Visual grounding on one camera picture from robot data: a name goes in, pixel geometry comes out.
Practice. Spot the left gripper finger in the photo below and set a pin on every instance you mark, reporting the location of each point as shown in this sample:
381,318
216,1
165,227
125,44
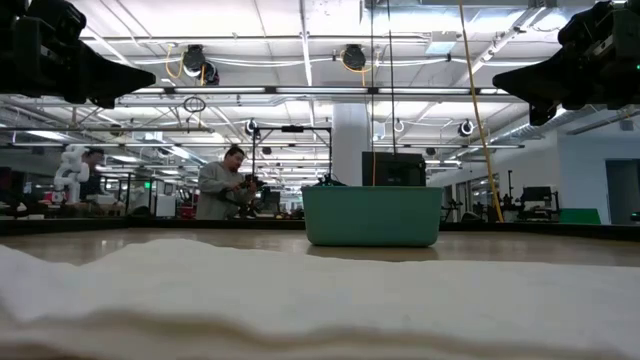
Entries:
105,67
100,90

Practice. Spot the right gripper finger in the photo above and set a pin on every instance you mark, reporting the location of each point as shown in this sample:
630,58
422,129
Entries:
542,92
537,72

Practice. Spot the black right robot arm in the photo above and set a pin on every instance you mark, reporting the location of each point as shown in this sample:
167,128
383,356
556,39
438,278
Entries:
632,75

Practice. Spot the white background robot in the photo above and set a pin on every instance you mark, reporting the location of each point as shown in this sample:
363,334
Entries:
70,172

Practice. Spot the black background machine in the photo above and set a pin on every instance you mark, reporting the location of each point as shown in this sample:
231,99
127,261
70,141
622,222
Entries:
537,194

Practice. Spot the green panel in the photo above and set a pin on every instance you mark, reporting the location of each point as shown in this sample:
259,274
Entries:
580,216

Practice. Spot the teal plastic tupperware container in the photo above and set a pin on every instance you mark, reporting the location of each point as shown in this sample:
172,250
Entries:
372,217

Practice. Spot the black background rig frame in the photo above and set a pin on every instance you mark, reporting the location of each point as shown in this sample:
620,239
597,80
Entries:
320,128

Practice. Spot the person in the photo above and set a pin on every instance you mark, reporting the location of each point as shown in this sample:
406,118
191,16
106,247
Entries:
215,192
95,180

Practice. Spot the white folded cloth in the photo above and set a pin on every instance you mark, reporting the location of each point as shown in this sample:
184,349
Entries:
320,300

